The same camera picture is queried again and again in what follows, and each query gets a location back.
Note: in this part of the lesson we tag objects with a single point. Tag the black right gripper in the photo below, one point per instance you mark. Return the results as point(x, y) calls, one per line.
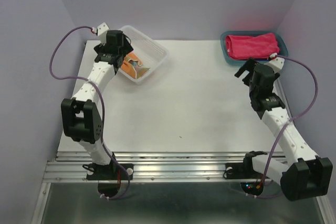
point(249, 66)

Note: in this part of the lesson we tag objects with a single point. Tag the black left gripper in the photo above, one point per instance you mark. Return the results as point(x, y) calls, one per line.
point(126, 48)

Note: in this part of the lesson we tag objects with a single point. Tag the orange patterned towel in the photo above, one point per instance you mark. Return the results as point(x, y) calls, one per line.
point(133, 66)

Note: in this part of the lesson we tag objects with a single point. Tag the pink towel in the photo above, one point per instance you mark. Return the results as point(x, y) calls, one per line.
point(257, 47)

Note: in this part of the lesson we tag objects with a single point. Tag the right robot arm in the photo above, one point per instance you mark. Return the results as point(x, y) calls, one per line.
point(291, 163)

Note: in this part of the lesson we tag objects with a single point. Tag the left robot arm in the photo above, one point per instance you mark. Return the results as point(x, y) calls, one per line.
point(82, 121)

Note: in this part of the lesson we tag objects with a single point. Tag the white plastic mesh basket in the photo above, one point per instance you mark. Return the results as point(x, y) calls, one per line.
point(150, 52)

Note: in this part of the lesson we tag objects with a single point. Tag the teal translucent plastic bin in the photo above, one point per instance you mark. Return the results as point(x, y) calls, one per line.
point(281, 44)

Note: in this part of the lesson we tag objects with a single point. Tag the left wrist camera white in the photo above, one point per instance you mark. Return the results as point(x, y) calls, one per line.
point(101, 32)

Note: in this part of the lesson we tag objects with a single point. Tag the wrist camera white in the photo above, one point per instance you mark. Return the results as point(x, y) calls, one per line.
point(101, 32)
point(275, 62)

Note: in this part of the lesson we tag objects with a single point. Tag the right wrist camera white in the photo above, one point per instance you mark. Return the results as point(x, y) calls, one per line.
point(275, 62)

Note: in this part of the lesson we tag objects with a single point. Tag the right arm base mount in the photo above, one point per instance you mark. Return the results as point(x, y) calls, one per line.
point(244, 169)

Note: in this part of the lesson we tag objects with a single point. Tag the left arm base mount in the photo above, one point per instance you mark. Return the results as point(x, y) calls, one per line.
point(104, 172)

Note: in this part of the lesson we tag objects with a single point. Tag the aluminium mounting rail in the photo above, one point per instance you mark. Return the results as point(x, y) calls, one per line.
point(162, 167)

